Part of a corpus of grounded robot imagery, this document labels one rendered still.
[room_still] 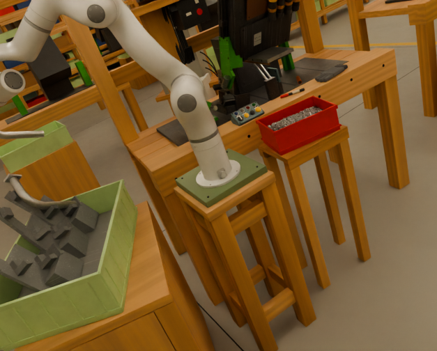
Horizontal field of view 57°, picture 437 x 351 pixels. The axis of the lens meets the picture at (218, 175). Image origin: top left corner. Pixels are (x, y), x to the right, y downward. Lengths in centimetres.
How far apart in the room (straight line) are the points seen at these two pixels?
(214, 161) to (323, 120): 57
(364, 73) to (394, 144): 53
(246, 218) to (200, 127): 41
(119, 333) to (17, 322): 31
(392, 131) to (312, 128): 90
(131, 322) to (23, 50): 95
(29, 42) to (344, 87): 154
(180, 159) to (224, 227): 48
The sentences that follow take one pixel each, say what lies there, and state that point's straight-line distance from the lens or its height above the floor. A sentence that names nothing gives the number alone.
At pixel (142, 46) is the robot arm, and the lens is 143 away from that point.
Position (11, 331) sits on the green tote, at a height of 86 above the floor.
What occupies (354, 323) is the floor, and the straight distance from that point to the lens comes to 209.
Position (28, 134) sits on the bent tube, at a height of 125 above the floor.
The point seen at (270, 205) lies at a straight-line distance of 163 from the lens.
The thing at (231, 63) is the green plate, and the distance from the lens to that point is 217.
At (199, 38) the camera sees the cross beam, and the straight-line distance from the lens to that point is 259.
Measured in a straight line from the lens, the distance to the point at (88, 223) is 173.
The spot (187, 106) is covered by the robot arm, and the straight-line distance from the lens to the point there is 139.
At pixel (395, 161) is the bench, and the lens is 274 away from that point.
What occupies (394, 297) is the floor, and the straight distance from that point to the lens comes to 218.
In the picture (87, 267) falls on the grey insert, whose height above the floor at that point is 85.
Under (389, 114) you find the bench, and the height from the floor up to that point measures 54.
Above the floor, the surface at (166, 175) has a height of 85.
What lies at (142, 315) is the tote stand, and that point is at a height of 76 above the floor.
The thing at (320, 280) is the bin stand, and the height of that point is 7.
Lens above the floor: 161
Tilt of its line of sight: 27 degrees down
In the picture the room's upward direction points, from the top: 21 degrees counter-clockwise
